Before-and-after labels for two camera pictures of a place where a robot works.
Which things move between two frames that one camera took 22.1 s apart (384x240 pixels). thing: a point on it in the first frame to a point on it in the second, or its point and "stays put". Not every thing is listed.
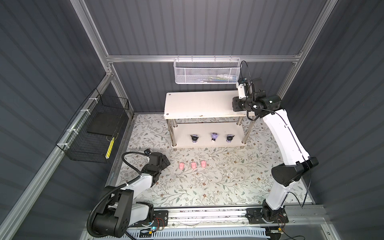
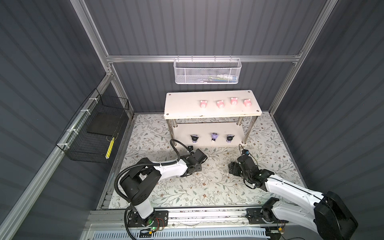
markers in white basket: x=221 y=78 stays put
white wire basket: x=204 y=71 stays put
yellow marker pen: x=110 y=148 stays put
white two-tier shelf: x=205 y=119 stays put
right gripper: x=234 y=104 to x=233 y=168
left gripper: x=164 y=164 to x=199 y=168
